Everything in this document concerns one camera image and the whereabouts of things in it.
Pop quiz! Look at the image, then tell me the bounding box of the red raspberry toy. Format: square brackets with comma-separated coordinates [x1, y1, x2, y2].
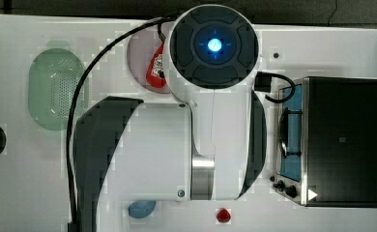
[216, 208, 231, 223]

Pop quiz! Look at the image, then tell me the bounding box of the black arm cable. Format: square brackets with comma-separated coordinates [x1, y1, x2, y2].
[65, 15, 178, 232]

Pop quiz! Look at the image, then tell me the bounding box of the green perforated colander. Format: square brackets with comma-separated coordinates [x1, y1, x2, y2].
[28, 48, 85, 131]

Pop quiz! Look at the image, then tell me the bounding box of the grey round plate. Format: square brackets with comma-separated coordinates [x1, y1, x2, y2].
[127, 29, 169, 94]

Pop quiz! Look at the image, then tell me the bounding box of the blue bowl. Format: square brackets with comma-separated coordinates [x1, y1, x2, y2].
[128, 200, 156, 219]

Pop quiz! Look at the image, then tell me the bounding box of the red ketchup bottle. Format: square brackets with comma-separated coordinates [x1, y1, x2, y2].
[146, 43, 166, 88]

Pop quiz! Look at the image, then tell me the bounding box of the black toaster oven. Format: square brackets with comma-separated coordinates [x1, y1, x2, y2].
[271, 76, 377, 208]

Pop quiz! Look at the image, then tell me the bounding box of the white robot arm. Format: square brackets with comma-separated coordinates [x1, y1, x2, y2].
[72, 5, 267, 232]

